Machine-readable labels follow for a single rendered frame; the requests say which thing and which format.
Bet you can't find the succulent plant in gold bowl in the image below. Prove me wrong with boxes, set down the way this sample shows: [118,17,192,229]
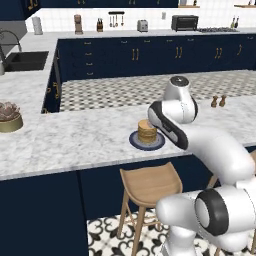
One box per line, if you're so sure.
[0,101,24,134]

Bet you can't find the brown pepper shaker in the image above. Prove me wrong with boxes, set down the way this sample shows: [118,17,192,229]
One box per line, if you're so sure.
[218,94,228,108]

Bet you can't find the stack of brown pancakes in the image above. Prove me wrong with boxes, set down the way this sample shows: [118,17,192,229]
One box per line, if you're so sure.
[137,119,158,141]

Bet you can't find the navy upper cupboard run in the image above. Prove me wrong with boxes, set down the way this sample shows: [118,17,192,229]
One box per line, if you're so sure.
[0,0,180,22]

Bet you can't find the black sink basin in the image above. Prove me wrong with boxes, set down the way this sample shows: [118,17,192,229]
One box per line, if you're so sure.
[3,50,50,73]

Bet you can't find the grey curved tap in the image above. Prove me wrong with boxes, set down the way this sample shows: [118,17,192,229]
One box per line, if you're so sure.
[0,29,23,76]

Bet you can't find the black toaster oven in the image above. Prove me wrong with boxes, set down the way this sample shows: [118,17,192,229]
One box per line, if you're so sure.
[170,14,200,32]

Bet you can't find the black hob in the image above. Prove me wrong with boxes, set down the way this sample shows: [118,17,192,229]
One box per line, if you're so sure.
[197,27,240,34]

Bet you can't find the brown coffee grinder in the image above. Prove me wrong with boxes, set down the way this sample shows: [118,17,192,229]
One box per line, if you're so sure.
[73,14,84,36]

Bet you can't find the blue round plate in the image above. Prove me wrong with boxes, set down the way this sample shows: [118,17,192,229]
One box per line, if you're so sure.
[128,129,166,152]

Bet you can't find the navy sink counter cupboards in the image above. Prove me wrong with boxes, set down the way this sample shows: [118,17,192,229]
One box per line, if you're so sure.
[40,49,63,115]

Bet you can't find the navy dining counter base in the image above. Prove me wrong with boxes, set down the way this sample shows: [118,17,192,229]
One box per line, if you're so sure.
[0,145,256,256]

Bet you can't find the silver toaster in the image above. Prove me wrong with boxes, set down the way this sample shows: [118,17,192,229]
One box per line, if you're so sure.
[136,19,149,33]

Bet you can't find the navy lower cupboard run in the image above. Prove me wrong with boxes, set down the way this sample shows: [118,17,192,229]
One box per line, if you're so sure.
[56,34,256,82]

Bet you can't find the navy cupboard run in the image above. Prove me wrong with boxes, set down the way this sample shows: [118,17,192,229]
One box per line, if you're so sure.
[0,0,180,22]
[56,34,256,82]

